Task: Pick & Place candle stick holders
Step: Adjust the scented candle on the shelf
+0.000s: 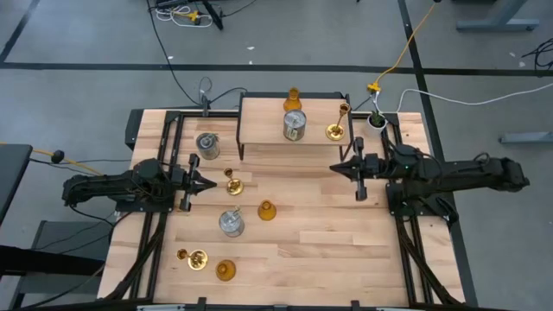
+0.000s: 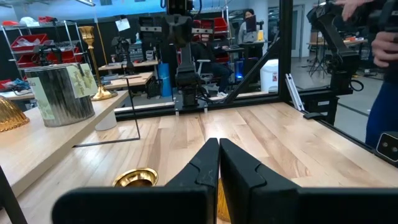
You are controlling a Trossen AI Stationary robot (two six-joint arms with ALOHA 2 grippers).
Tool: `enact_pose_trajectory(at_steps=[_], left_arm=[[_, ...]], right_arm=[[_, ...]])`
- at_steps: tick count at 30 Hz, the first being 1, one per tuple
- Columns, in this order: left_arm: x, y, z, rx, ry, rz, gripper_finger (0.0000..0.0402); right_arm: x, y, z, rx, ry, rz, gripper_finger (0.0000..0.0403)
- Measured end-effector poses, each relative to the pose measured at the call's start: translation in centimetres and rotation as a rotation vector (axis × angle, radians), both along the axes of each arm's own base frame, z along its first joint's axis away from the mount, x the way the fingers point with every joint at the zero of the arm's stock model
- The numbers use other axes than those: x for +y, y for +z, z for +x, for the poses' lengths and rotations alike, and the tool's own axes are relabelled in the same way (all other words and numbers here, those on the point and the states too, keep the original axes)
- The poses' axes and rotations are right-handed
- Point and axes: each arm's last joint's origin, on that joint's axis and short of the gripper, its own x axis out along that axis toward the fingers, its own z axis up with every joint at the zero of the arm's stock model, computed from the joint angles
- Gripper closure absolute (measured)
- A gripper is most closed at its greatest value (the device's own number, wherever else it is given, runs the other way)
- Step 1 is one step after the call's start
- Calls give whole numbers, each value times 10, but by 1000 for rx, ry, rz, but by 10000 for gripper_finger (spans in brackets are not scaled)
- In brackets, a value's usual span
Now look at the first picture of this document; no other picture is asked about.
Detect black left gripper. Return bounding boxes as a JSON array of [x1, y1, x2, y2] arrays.
[[168, 154, 219, 213]]

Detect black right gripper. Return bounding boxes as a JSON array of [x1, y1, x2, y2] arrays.
[[330, 136, 392, 202]]

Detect brass candlestick holder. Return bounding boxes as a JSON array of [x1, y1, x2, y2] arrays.
[[324, 102, 352, 143], [223, 168, 245, 197], [175, 248, 209, 272]]

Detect silver scented candle tin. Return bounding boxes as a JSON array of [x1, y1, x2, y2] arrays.
[[195, 131, 222, 162], [218, 206, 246, 238], [283, 109, 308, 142]]

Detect white pot with green plant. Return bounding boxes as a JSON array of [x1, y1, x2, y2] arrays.
[[366, 110, 388, 130]]

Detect wooden shelf riser black legs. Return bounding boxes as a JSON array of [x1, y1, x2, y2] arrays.
[[236, 91, 354, 162]]

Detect dark grey desk base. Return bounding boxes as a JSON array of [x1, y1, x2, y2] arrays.
[[8, 219, 114, 310]]

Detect black stand leg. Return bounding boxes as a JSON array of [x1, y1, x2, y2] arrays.
[[200, 0, 225, 31]]

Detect grey floor bar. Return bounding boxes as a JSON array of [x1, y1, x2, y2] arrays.
[[498, 131, 553, 145]]

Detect black desk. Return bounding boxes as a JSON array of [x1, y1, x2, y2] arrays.
[[0, 143, 34, 225]]

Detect black aluminium table frame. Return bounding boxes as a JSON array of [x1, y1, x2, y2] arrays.
[[98, 108, 467, 311]]

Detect yellow hanging extension cable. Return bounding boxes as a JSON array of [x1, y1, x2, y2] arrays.
[[366, 2, 440, 94]]

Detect long black hanging cable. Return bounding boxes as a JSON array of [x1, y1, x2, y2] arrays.
[[145, 0, 205, 107]]

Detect long white floor cable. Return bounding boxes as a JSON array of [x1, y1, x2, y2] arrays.
[[372, 81, 553, 114]]

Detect yellow cable with black ball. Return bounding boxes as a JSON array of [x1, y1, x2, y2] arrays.
[[32, 148, 105, 176]]

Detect coiled white floor cable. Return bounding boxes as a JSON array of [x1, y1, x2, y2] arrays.
[[154, 5, 214, 29]]

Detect yellow cable with yellow plug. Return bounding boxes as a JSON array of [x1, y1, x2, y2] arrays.
[[172, 9, 202, 25]]

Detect grey desk leg frame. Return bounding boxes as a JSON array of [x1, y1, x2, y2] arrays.
[[455, 0, 541, 32]]

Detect black floor cable bundle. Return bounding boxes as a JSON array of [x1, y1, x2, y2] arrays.
[[521, 37, 553, 71]]

